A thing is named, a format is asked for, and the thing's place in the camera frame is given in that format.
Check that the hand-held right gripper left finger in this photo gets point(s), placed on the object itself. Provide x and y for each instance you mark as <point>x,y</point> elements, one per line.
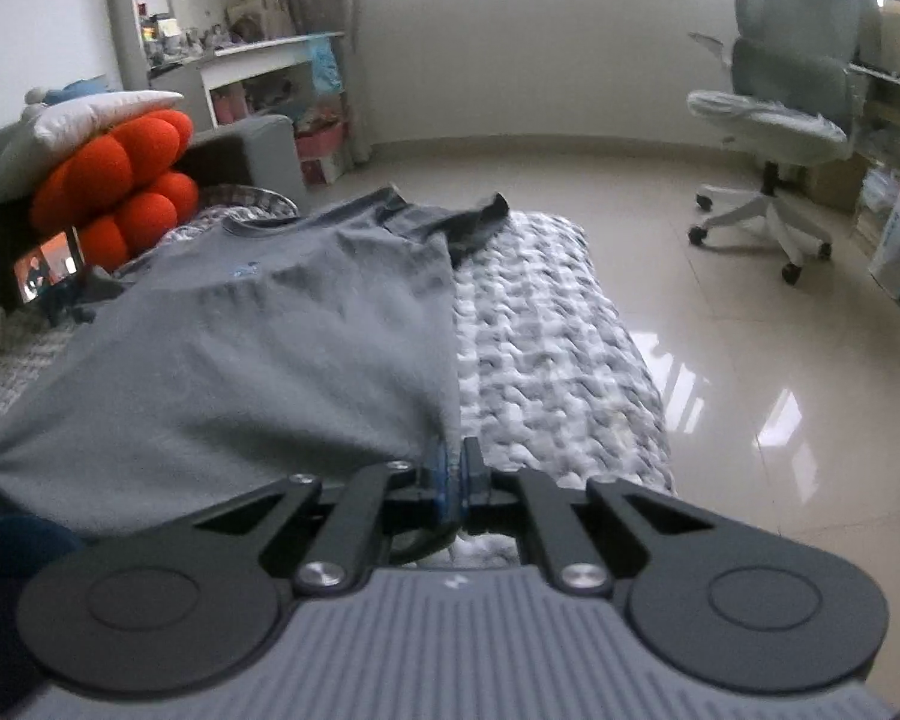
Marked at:
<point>439,481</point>

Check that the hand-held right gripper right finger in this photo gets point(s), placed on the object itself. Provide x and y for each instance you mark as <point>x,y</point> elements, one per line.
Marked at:
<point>466,481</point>

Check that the grey t-shirt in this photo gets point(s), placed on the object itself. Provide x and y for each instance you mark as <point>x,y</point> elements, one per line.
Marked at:
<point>270,360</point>

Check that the person's dark clothing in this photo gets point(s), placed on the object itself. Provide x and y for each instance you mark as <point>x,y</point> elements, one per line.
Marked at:
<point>15,540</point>

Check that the grey white knit blanket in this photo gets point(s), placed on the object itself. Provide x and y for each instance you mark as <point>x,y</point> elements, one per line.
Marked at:
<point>540,360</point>

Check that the blue phone stand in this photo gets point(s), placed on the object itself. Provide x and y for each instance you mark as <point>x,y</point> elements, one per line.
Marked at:
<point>64,309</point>

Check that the smartphone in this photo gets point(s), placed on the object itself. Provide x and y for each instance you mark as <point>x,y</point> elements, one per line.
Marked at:
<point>45,270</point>

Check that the orange knot cushion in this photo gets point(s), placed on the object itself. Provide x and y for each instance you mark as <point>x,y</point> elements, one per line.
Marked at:
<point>120,165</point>

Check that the grey white checked cloth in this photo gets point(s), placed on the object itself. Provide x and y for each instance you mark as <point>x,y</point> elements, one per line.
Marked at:
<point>259,201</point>

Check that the pink box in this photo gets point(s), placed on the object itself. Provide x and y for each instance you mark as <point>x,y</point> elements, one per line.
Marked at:
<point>319,150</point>

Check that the light grey pillow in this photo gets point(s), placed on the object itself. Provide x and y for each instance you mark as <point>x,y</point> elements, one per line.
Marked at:
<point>82,120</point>

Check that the dark grey sofa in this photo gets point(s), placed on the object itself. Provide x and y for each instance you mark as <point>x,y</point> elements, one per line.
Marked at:
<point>262,150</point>

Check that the blue plush toy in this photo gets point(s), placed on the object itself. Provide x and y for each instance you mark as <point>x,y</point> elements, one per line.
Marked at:
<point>82,90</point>

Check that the white bookshelf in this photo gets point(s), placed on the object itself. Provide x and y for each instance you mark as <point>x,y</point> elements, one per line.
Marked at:
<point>255,52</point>

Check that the cardboard box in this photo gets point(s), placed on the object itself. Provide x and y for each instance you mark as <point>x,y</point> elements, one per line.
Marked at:
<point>832,184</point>

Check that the grey office chair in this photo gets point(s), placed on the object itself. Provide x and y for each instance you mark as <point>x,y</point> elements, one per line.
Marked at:
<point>787,67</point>

